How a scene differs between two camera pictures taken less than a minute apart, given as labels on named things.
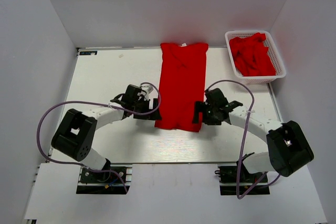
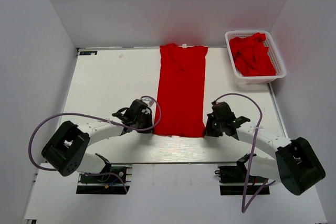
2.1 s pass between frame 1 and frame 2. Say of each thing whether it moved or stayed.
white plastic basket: stayed
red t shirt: moved
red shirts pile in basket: stayed
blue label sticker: stayed
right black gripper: moved
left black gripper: moved
